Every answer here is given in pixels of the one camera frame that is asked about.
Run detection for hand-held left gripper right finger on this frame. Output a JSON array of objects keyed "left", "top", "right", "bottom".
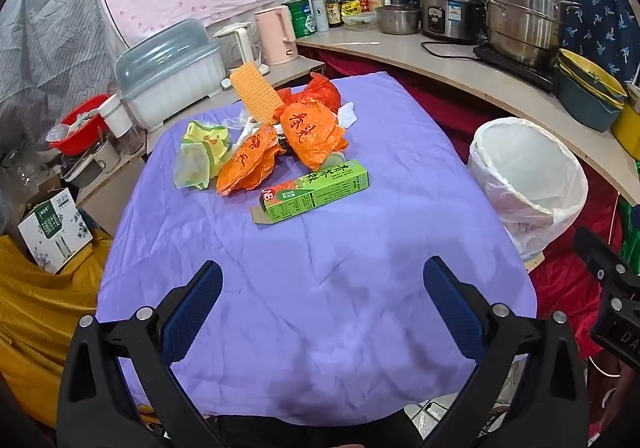
[{"left": 422, "top": 255, "right": 589, "bottom": 448}]

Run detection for large steel steamer pot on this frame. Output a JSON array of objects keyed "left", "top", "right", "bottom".
[{"left": 472, "top": 0, "right": 583, "bottom": 71}]

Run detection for black induction cooker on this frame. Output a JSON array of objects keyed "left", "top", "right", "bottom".
[{"left": 472, "top": 44, "right": 558, "bottom": 94}]

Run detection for clear lidded food container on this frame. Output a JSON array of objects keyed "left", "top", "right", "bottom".
[{"left": 342, "top": 12, "right": 378, "bottom": 31}]

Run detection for grey cup with round logo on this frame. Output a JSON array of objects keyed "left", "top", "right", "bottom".
[{"left": 92, "top": 138, "right": 121, "bottom": 174}]

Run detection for white crumpled tissue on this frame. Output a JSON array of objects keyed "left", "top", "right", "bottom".
[{"left": 336, "top": 103, "right": 360, "bottom": 130}]

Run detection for large orange plastic bag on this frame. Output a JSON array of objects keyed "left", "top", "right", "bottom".
[{"left": 272, "top": 98, "right": 349, "bottom": 168}]

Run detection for black power cable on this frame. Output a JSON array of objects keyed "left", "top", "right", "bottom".
[{"left": 420, "top": 40, "right": 476, "bottom": 60}]

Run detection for pink electric kettle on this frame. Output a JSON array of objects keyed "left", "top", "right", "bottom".
[{"left": 254, "top": 5, "right": 299, "bottom": 66}]

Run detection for white glass electric kettle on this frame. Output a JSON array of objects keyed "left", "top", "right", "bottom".
[{"left": 214, "top": 23, "right": 271, "bottom": 76}]

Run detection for grey patterned cloth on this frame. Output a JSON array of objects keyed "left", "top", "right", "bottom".
[{"left": 0, "top": 0, "right": 126, "bottom": 129}]

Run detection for white printed cardboard box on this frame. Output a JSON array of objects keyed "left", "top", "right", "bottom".
[{"left": 17, "top": 187, "right": 94, "bottom": 275}]

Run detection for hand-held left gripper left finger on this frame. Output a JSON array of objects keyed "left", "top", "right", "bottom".
[{"left": 57, "top": 260, "right": 226, "bottom": 448}]

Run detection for orange waffle cleaning cloth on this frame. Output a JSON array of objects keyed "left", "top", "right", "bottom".
[{"left": 229, "top": 62, "right": 283, "bottom": 125}]

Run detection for red plastic basin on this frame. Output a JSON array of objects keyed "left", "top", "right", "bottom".
[{"left": 45, "top": 93, "right": 113, "bottom": 156}]

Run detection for grey blue plastic basin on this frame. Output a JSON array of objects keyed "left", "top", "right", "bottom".
[{"left": 555, "top": 63, "right": 626, "bottom": 133}]

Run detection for small steel pot with lid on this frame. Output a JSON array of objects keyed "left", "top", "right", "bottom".
[{"left": 375, "top": 0, "right": 421, "bottom": 35}]

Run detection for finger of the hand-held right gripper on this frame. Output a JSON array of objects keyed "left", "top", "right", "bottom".
[{"left": 572, "top": 226, "right": 640, "bottom": 301}]

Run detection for steel rectangular container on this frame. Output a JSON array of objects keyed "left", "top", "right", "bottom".
[{"left": 64, "top": 153, "right": 107, "bottom": 190}]

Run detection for yellow plastic basin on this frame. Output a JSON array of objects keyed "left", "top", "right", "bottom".
[{"left": 557, "top": 48, "right": 628, "bottom": 101}]

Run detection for white dish rack grey cover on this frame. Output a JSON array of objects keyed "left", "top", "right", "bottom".
[{"left": 115, "top": 19, "right": 226, "bottom": 131}]

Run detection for red plastic bag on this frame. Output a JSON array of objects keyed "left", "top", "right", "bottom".
[{"left": 275, "top": 72, "right": 342, "bottom": 116}]

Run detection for green cardboard box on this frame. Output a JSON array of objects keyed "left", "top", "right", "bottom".
[{"left": 250, "top": 159, "right": 371, "bottom": 225}]

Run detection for white cylindrical bottle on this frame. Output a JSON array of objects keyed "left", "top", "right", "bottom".
[{"left": 311, "top": 0, "right": 331, "bottom": 33}]

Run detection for green tin can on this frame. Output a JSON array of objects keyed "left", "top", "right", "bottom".
[{"left": 282, "top": 0, "right": 317, "bottom": 40}]

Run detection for low wooden side table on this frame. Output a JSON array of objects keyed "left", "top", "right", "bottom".
[{"left": 145, "top": 55, "right": 326, "bottom": 154}]

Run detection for yellow cloth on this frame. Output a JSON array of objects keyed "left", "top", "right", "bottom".
[{"left": 0, "top": 228, "right": 116, "bottom": 429}]

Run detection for steel rice cooker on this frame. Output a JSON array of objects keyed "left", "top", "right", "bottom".
[{"left": 417, "top": 0, "right": 486, "bottom": 43}]

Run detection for yellow green plastic wrapper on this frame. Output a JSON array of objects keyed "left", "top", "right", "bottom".
[{"left": 173, "top": 120, "right": 232, "bottom": 190}]

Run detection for white bag lined waste bin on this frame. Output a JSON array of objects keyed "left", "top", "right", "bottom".
[{"left": 467, "top": 117, "right": 588, "bottom": 265}]

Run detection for white blender cup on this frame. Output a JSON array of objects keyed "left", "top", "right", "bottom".
[{"left": 97, "top": 93, "right": 146, "bottom": 154}]

